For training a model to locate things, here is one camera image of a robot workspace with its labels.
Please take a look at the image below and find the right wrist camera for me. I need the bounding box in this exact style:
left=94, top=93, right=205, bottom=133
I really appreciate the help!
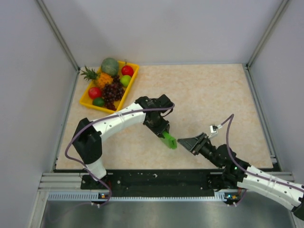
left=208, top=125, right=218, bottom=140

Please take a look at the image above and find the aluminium frame rail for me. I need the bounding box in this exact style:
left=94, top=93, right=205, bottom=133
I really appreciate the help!
left=38, top=172, right=297, bottom=192

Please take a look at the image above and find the pineapple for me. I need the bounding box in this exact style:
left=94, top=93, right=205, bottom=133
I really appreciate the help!
left=81, top=66, right=113, bottom=89

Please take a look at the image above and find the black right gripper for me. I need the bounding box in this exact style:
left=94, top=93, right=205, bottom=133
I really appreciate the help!
left=178, top=132, right=222, bottom=168

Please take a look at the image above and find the green apple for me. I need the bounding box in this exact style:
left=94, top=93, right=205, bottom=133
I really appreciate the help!
left=120, top=75, right=132, bottom=87

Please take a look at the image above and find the green lime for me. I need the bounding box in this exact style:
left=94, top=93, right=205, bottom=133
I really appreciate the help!
left=92, top=97, right=105, bottom=107

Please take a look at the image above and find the purple grape bunch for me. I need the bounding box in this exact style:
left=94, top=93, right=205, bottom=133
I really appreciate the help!
left=102, top=75, right=124, bottom=111

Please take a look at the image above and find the green paper box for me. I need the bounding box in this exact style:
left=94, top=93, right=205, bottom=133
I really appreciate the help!
left=160, top=131, right=177, bottom=150

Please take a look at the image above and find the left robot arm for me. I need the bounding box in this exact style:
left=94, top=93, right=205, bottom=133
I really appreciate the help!
left=71, top=95, right=177, bottom=188

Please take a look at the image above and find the green melon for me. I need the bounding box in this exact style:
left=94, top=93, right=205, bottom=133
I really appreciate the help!
left=101, top=57, right=119, bottom=76

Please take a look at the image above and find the white slotted cable duct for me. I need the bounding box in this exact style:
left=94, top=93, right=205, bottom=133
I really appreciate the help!
left=47, top=191, right=237, bottom=202

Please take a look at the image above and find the red pomegranate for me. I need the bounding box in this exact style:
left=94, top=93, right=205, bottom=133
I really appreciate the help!
left=88, top=87, right=102, bottom=100

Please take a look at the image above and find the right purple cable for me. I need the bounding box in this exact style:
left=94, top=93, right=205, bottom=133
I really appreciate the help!
left=217, top=114, right=304, bottom=207

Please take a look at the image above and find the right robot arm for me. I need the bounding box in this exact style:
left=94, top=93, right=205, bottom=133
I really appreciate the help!
left=177, top=133, right=304, bottom=220

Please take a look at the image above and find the yellow plastic tray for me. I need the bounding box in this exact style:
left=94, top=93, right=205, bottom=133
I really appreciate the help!
left=79, top=57, right=140, bottom=114

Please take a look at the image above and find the red apple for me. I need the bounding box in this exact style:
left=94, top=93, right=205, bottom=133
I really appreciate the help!
left=121, top=65, right=134, bottom=77

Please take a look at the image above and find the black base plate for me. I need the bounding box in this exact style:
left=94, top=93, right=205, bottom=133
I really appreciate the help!
left=80, top=169, right=240, bottom=197

